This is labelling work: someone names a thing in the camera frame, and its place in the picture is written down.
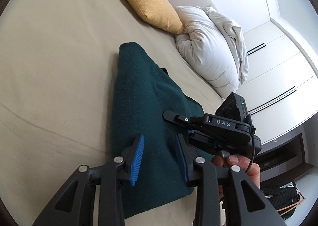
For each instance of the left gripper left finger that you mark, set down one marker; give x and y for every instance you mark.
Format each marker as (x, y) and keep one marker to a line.
(99, 187)

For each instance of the beige bed sheet mattress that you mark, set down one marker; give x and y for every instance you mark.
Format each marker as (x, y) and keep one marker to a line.
(58, 67)

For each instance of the white wardrobe with handles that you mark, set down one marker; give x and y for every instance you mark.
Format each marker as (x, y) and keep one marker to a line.
(281, 86)

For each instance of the dark wooden low furniture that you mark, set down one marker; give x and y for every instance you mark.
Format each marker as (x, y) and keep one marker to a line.
(285, 162)

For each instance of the black camera box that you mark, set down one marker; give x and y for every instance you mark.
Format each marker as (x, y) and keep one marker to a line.
(234, 107)

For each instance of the mustard yellow cushion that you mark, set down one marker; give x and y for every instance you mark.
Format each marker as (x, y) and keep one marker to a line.
(158, 13)

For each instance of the black backpack on floor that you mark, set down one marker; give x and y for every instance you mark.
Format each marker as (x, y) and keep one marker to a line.
(284, 197)

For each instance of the person's right hand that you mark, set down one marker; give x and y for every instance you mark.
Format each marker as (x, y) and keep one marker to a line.
(243, 162)

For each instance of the white pillow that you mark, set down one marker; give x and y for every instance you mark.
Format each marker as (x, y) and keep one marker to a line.
(213, 45)

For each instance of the dark green knit sweater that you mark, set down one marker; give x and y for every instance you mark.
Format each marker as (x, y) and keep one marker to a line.
(142, 93)

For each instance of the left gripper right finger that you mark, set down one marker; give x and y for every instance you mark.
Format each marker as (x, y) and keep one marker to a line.
(245, 204)

